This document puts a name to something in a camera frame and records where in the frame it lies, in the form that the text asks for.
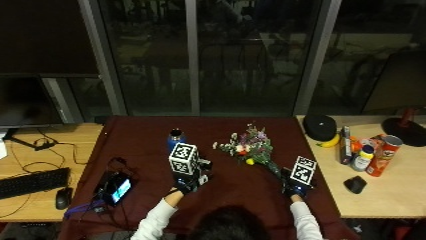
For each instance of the person's left hand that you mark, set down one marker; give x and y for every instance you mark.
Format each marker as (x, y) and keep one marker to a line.
(189, 185)

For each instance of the person's right hand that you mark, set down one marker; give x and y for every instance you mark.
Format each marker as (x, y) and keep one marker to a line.
(295, 190)

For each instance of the right glove white marker cube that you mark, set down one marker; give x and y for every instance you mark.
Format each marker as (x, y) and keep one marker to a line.
(302, 170)

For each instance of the glove white marker cube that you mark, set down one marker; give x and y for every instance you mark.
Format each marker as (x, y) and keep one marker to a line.
(302, 170)
(182, 158)

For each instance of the left glove white marker cube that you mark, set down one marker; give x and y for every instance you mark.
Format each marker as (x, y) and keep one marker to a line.
(182, 158)

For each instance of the dark red tablecloth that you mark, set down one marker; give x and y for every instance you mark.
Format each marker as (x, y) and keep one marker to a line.
(230, 196)

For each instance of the blue water bottle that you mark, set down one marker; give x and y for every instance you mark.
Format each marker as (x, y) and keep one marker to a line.
(174, 141)

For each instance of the mixed flower bouquet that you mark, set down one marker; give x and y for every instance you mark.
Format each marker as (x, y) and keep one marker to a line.
(251, 146)

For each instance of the yellow banana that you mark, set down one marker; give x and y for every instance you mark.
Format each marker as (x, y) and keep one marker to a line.
(330, 142)

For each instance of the black angular computer mouse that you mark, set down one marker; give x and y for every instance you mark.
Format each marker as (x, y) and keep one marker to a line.
(355, 184)

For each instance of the dark slim box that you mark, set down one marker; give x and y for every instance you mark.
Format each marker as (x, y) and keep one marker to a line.
(345, 146)

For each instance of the black cap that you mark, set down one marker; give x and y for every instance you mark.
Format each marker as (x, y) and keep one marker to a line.
(319, 127)

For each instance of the white bottle with yellow lid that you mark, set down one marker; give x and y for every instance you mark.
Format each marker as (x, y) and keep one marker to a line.
(362, 159)

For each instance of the orange snack packet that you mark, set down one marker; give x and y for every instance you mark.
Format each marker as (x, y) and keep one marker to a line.
(357, 144)

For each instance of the black device with lit screen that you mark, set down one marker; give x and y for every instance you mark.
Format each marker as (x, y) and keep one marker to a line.
(116, 189)

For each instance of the red chips can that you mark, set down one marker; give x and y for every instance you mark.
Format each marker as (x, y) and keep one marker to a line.
(382, 158)

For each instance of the dark chair back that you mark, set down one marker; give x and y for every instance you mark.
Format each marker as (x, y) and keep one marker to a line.
(399, 83)

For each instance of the black keyboard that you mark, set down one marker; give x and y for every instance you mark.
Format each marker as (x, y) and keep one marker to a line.
(33, 182)

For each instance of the black computer monitor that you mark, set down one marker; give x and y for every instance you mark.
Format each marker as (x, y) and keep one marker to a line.
(24, 100)

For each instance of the white object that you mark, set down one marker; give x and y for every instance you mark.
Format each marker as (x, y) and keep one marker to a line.
(2, 146)

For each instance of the grey window frame post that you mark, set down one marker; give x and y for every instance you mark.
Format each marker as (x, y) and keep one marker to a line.
(191, 56)
(104, 56)
(315, 56)

